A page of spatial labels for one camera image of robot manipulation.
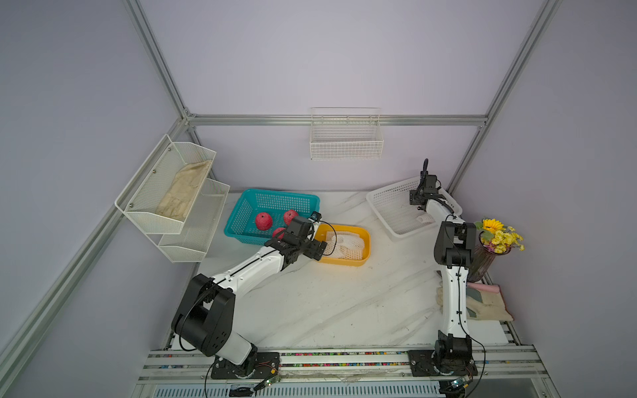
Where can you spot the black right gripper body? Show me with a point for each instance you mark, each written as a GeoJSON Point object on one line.
{"type": "Point", "coordinates": [413, 196]}

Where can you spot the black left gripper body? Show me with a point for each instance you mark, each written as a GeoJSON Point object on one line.
{"type": "Point", "coordinates": [308, 248]}

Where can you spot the netted red apple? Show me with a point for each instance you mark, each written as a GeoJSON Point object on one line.
{"type": "Point", "coordinates": [263, 221]}
{"type": "Point", "coordinates": [278, 233]}

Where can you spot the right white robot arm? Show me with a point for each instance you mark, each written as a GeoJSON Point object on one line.
{"type": "Point", "coordinates": [453, 253]}

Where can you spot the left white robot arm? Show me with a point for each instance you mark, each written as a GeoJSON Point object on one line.
{"type": "Point", "coordinates": [205, 315]}

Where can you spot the yellow plastic tub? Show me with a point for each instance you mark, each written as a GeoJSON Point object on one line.
{"type": "Point", "coordinates": [322, 231]}

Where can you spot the white plastic perforated basket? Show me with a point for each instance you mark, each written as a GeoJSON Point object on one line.
{"type": "Point", "coordinates": [392, 207]}

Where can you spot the teal plastic perforated basket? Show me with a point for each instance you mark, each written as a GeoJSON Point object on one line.
{"type": "Point", "coordinates": [242, 224]}

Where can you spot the yellow flower bouquet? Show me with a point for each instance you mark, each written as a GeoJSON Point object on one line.
{"type": "Point", "coordinates": [497, 238]}

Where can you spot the dark glass vase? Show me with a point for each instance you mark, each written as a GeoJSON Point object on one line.
{"type": "Point", "coordinates": [482, 261]}

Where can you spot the beige work glove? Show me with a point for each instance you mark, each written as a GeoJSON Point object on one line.
{"type": "Point", "coordinates": [440, 298]}

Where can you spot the purple and pink cloth items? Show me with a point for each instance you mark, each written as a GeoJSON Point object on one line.
{"type": "Point", "coordinates": [485, 302]}

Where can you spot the beige cloth in shelf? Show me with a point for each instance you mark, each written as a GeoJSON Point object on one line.
{"type": "Point", "coordinates": [179, 199]}

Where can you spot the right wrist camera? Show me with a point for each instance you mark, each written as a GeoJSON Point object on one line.
{"type": "Point", "coordinates": [429, 183]}

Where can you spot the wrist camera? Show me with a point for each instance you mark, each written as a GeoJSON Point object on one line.
{"type": "Point", "coordinates": [429, 183]}
{"type": "Point", "coordinates": [316, 219]}

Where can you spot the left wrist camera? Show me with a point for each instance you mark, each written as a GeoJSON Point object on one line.
{"type": "Point", "coordinates": [316, 219]}

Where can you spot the white wire wall basket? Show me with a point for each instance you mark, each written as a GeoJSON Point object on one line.
{"type": "Point", "coordinates": [340, 133]}

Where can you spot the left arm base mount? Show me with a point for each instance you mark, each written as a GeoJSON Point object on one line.
{"type": "Point", "coordinates": [258, 365]}

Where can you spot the white two-tier wire shelf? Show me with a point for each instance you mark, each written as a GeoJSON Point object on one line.
{"type": "Point", "coordinates": [180, 242]}

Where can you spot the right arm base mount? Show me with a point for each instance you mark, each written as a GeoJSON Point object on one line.
{"type": "Point", "coordinates": [442, 360]}

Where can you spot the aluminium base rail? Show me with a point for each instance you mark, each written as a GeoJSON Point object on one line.
{"type": "Point", "coordinates": [505, 371]}

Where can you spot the aluminium frame structure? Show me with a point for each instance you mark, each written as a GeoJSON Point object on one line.
{"type": "Point", "coordinates": [22, 348]}

